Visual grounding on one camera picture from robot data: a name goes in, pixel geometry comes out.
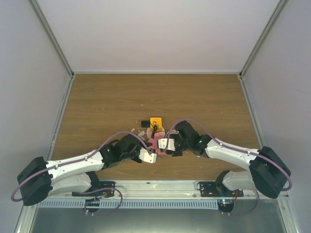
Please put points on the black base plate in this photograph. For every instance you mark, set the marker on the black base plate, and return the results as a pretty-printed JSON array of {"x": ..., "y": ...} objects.
[
  {"x": 103, "y": 190},
  {"x": 214, "y": 189}
]

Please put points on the yellow cube socket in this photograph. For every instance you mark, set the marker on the yellow cube socket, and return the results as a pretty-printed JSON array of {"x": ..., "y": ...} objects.
[{"x": 156, "y": 122}]

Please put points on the slotted cable duct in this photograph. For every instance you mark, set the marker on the slotted cable duct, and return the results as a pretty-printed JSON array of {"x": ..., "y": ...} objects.
[{"x": 130, "y": 204}]

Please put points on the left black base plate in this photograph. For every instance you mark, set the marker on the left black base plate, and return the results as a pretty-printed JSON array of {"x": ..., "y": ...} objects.
[{"x": 103, "y": 190}]

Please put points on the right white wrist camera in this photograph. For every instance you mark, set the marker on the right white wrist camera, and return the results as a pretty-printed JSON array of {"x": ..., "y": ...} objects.
[{"x": 166, "y": 144}]

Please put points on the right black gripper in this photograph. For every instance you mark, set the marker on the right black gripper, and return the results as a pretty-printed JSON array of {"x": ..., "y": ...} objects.
[{"x": 174, "y": 154}]

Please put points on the round pink socket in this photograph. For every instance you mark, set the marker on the round pink socket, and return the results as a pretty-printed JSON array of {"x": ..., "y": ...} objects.
[{"x": 160, "y": 132}]

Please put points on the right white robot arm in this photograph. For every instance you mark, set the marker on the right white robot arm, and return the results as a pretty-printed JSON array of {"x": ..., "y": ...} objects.
[{"x": 263, "y": 170}]

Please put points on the pink triangular power strip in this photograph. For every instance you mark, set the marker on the pink triangular power strip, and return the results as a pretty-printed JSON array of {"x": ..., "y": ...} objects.
[{"x": 153, "y": 142}]

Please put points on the black power adapter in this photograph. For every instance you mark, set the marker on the black power adapter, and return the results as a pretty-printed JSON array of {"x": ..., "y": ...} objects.
[{"x": 145, "y": 123}]

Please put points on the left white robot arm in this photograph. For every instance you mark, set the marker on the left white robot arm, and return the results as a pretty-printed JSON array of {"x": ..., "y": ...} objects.
[{"x": 41, "y": 178}]

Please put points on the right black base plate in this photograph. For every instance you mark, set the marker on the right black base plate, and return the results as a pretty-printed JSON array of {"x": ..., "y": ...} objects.
[{"x": 214, "y": 189}]

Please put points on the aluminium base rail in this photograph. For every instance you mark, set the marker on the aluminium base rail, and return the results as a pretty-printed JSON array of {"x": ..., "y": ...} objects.
[{"x": 159, "y": 189}]

